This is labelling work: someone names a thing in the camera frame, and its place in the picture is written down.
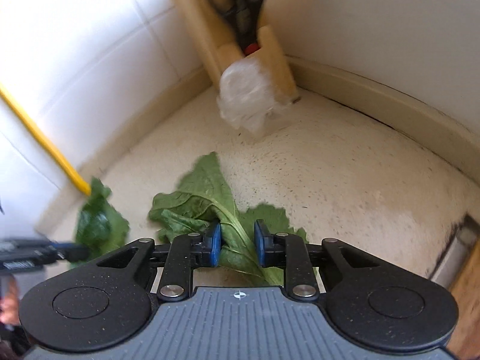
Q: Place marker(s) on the dark green vegetable leaf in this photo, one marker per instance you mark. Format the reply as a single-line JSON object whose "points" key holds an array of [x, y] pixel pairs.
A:
{"points": [[270, 213], [97, 221]]}

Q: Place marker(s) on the person's left hand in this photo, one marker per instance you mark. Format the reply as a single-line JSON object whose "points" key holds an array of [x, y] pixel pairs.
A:
{"points": [[10, 303]]}

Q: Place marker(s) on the dark green leaf pale stem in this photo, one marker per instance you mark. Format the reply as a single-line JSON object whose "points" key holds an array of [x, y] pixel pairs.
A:
{"points": [[202, 191]]}

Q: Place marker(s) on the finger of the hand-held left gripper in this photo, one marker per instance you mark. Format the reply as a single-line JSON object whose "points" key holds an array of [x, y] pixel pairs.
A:
{"points": [[73, 253]]}

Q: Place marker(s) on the black kitchen scissors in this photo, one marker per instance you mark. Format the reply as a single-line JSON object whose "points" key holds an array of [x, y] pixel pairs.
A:
{"points": [[245, 32]]}

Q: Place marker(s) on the clear plastic bag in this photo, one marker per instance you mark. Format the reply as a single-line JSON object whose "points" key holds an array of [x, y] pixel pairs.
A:
{"points": [[243, 90]]}

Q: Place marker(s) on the yellow pipe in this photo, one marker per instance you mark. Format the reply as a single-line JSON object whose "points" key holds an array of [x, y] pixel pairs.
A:
{"points": [[45, 142]]}

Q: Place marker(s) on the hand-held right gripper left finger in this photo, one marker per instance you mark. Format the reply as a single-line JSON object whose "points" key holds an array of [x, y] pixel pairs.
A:
{"points": [[214, 243]]}

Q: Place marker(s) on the wooden knife block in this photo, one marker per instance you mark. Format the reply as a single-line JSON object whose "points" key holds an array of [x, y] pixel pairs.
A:
{"points": [[195, 15]]}

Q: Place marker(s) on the brown wooden board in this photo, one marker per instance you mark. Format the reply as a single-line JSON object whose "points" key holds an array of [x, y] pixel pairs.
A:
{"points": [[467, 300]]}

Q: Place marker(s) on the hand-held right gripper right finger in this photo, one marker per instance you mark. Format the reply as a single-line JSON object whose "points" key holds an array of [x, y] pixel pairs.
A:
{"points": [[260, 243]]}

